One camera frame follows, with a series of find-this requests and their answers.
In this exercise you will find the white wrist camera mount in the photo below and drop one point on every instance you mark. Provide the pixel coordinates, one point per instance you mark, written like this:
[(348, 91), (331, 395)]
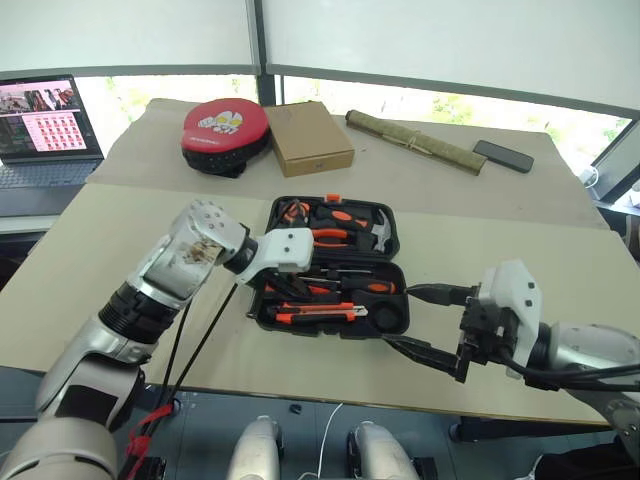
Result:
[(520, 295), (285, 247)]

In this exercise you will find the orange tape measure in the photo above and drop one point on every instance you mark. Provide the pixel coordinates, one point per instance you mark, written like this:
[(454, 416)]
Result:
[(290, 212)]

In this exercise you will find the black smartphone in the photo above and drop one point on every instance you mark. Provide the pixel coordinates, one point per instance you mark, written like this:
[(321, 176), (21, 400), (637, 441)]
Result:
[(504, 156)]

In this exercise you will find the brown paper table cover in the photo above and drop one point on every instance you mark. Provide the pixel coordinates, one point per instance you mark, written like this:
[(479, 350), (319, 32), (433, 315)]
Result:
[(425, 195)]

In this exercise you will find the black trouser leg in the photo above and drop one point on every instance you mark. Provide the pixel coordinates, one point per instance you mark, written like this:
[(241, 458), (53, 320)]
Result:
[(585, 467)]

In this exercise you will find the silver robot left leg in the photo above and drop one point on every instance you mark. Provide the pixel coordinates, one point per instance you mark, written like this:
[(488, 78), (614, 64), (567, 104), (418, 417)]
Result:
[(257, 450)]

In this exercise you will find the red boxing focus pad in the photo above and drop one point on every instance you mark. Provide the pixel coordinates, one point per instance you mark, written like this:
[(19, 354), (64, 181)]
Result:
[(225, 130)]

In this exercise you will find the silver robot right leg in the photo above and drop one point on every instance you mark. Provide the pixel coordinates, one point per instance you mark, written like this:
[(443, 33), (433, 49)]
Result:
[(380, 452)]

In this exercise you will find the black plastic tool case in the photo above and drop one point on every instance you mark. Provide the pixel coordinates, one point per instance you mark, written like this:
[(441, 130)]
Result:
[(340, 310)]

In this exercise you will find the grey window frame post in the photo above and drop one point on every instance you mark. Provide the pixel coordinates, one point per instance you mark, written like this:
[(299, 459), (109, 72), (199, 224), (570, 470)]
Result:
[(265, 50)]

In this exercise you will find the orange black utility knife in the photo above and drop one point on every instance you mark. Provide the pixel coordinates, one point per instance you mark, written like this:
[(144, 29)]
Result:
[(315, 312)]

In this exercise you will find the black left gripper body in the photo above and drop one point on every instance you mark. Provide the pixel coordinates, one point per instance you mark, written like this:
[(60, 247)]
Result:
[(275, 276)]

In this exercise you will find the rolled olive cloth bundle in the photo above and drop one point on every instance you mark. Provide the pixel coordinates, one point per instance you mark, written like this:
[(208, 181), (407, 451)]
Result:
[(415, 141)]

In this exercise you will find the brown cardboard box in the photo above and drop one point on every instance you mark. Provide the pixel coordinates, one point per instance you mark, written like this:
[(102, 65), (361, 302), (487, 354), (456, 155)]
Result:
[(310, 137)]

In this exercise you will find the white charger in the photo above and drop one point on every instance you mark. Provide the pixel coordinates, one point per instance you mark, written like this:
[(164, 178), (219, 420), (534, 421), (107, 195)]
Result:
[(590, 176)]

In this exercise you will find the open laptop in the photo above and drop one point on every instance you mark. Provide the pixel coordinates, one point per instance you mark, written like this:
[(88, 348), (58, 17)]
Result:
[(45, 125)]

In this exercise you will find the small black floor object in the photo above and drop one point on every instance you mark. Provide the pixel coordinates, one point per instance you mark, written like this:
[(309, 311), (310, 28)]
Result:
[(295, 408)]

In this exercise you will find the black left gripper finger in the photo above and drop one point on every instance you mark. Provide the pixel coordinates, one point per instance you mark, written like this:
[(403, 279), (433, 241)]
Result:
[(292, 286)]

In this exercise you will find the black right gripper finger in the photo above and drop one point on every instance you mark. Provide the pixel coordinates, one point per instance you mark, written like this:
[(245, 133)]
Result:
[(445, 294), (430, 352)]

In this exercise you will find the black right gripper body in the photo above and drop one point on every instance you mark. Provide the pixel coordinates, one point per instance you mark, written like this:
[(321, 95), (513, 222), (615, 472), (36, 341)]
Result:
[(490, 332)]

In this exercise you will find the claw hammer orange black grip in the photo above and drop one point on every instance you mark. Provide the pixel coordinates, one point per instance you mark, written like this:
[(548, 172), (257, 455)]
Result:
[(345, 216)]

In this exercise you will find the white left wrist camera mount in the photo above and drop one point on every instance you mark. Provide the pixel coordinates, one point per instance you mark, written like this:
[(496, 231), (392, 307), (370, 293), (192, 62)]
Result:
[(285, 247)]

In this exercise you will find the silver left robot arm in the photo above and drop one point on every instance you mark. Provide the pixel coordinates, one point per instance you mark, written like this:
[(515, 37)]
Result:
[(175, 260)]

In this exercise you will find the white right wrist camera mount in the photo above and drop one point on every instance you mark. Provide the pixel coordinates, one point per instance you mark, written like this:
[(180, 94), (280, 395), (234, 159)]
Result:
[(520, 295)]

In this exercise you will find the black table leg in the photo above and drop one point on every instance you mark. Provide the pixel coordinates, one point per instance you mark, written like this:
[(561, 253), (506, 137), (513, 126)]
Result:
[(525, 430)]

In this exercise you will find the silver robot leg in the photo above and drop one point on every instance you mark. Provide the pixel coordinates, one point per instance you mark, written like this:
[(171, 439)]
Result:
[(257, 450), (380, 452)]

